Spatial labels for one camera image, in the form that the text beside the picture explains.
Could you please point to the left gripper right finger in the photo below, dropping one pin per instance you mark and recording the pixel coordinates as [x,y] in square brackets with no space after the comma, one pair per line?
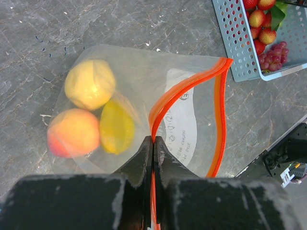
[185,201]

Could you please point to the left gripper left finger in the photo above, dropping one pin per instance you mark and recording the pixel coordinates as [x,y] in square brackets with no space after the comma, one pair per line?
[117,201]

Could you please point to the yellow star fruit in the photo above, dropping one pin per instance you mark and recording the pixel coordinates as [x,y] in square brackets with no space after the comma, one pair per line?
[117,128]

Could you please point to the orange peach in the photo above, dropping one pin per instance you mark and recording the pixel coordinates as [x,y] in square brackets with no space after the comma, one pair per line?
[73,133]

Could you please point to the clear zip top bag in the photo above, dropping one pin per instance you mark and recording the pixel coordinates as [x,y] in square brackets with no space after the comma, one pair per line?
[179,98]

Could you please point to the yellow lemon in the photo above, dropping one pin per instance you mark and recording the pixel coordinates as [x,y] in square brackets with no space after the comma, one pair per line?
[90,84]

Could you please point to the purple grapes bunch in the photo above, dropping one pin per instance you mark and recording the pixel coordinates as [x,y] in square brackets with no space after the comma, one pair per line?
[274,59]

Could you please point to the light blue plastic basket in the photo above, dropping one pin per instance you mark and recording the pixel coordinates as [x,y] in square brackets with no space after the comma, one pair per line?
[239,46]

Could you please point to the red yellow strawberry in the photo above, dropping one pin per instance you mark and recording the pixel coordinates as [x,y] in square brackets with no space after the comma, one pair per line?
[267,36]
[265,5]
[257,18]

